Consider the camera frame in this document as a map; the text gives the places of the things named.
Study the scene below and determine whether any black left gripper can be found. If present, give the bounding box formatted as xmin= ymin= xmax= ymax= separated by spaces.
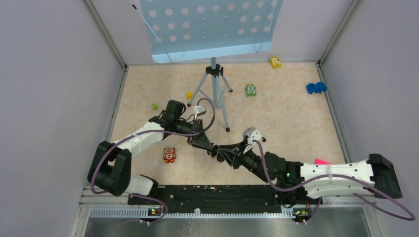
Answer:
xmin=174 ymin=118 xmax=213 ymax=151

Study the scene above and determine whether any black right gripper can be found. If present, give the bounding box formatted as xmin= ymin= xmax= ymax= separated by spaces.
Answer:
xmin=218 ymin=139 xmax=271 ymax=183

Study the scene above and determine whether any earbuds case base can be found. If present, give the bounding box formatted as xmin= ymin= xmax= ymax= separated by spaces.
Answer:
xmin=209 ymin=145 xmax=219 ymax=158

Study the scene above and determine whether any black earbuds charging case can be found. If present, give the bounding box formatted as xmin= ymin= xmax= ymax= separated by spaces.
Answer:
xmin=216 ymin=154 xmax=225 ymax=162

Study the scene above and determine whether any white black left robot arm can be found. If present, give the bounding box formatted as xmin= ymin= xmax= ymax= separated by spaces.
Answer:
xmin=87 ymin=100 xmax=213 ymax=204

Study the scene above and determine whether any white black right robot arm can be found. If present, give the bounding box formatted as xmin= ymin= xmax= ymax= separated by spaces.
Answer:
xmin=210 ymin=140 xmax=403 ymax=203

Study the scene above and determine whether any red owl number block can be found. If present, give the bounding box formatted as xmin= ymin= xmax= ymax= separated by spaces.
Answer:
xmin=163 ymin=147 xmax=176 ymax=163

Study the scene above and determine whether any green monster toy block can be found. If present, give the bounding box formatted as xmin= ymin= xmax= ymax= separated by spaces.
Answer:
xmin=245 ymin=84 xmax=256 ymax=97

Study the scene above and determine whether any pink highlighter marker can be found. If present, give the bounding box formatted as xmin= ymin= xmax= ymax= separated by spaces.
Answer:
xmin=314 ymin=158 xmax=332 ymax=165

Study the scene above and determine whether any yellow toy block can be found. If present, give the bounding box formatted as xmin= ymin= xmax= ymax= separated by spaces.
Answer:
xmin=269 ymin=57 xmax=282 ymax=69

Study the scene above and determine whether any blue toy car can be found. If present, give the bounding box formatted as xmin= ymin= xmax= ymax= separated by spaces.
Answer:
xmin=306 ymin=81 xmax=327 ymax=94

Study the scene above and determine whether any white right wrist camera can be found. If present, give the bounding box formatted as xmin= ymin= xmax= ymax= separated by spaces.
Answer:
xmin=243 ymin=127 xmax=263 ymax=154

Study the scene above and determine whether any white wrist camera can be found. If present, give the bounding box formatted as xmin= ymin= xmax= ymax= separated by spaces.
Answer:
xmin=243 ymin=127 xmax=263 ymax=154
xmin=194 ymin=106 xmax=207 ymax=119

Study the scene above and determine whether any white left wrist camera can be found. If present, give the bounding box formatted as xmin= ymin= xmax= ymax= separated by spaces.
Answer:
xmin=194 ymin=106 xmax=207 ymax=119

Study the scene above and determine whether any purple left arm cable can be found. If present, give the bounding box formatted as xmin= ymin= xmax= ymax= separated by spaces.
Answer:
xmin=90 ymin=97 xmax=216 ymax=195

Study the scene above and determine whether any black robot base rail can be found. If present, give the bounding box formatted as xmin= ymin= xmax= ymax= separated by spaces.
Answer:
xmin=127 ymin=184 xmax=323 ymax=217

